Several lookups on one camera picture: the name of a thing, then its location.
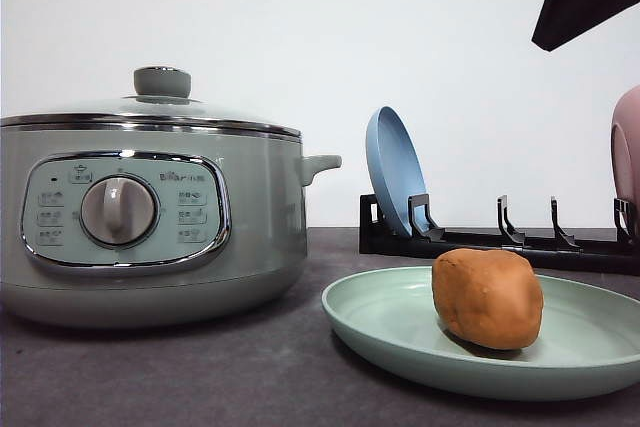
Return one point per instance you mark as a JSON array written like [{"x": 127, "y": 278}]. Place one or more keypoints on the blue plate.
[{"x": 395, "y": 165}]

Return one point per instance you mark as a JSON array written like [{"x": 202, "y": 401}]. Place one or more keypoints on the pink plate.
[{"x": 625, "y": 152}]

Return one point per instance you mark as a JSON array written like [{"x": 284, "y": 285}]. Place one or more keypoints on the glass steamer lid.
[{"x": 161, "y": 99}]

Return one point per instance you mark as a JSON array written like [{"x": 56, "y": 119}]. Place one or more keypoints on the green electric steamer pot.
[{"x": 131, "y": 225}]

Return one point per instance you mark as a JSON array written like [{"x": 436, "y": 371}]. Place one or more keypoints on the brown potato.
[{"x": 489, "y": 298}]

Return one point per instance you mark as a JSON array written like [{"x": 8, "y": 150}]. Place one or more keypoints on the grey table mat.
[{"x": 288, "y": 367}]

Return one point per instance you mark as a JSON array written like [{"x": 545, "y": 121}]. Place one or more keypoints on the black plate rack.
[{"x": 620, "y": 255}]

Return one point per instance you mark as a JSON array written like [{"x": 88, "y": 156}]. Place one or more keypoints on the green plate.
[{"x": 386, "y": 325}]

